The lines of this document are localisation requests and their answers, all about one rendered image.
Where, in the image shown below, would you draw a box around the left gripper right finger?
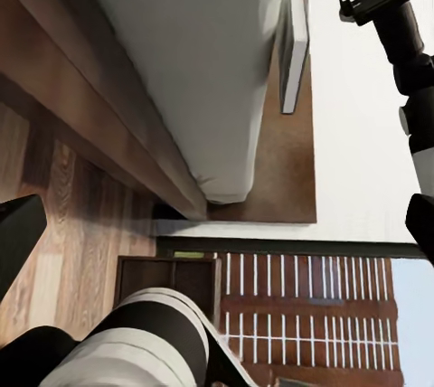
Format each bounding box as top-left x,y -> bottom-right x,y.
405,193 -> 434,267

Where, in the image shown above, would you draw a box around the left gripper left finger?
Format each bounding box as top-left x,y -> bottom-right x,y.
0,194 -> 47,302

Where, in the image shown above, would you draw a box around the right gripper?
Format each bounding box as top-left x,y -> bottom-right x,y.
339,0 -> 420,48

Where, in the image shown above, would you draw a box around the hardback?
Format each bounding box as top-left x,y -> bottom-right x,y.
278,0 -> 310,115

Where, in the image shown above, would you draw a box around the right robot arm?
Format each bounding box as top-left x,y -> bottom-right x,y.
339,0 -> 434,197

